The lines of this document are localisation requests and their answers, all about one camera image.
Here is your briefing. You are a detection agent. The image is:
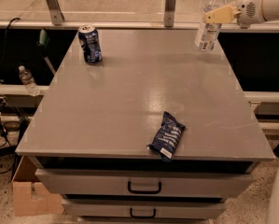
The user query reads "grey drawer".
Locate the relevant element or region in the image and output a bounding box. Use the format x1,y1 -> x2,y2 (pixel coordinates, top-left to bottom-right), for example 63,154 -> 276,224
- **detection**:
35,169 -> 253,198
62,199 -> 226,219

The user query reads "metal bracket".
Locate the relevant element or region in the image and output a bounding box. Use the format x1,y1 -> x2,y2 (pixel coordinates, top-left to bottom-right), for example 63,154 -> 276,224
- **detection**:
46,0 -> 64,25
163,0 -> 176,28

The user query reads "green handled tool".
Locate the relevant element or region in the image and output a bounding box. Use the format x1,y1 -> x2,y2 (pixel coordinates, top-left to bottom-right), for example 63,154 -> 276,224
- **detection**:
36,29 -> 56,75

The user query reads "left metal bracket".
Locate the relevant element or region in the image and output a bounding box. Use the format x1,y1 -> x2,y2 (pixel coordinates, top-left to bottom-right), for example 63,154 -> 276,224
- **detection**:
46,0 -> 64,25

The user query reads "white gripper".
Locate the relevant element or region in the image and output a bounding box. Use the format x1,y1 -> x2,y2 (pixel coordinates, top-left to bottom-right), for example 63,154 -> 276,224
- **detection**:
203,0 -> 265,28

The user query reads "lower grey drawer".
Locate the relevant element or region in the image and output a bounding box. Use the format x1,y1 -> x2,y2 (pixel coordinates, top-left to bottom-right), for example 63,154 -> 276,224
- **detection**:
62,199 -> 226,219

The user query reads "dark blue snack bag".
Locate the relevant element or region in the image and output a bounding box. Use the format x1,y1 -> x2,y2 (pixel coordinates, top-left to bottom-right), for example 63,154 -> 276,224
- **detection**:
146,112 -> 186,162

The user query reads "cardboard box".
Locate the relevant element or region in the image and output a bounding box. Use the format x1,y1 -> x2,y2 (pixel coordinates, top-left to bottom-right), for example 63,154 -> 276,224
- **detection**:
12,157 -> 63,217

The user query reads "small clear bottle on ledge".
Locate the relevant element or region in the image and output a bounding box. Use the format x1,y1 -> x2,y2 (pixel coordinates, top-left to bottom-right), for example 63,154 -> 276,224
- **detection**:
19,65 -> 40,97

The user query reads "upper grey drawer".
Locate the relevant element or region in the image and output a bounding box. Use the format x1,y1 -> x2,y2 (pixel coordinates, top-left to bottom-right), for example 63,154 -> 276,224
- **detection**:
35,169 -> 253,198

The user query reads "black cable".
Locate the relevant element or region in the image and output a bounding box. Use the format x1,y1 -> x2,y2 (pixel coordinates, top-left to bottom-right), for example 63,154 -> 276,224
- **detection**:
0,17 -> 21,107

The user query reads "clear plastic water bottle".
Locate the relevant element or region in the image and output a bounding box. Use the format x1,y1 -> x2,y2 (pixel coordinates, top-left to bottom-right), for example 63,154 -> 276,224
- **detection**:
194,0 -> 230,53

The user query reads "middle metal bracket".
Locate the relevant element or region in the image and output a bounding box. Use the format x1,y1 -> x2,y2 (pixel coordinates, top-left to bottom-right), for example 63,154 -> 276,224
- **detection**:
163,0 -> 176,28

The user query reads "blue pepsi can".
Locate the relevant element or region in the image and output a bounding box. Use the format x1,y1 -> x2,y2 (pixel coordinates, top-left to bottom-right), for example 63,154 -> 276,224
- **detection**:
77,24 -> 103,64

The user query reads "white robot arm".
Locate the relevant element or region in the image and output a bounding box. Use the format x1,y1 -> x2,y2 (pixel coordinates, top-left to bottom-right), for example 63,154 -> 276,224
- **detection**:
202,0 -> 279,224

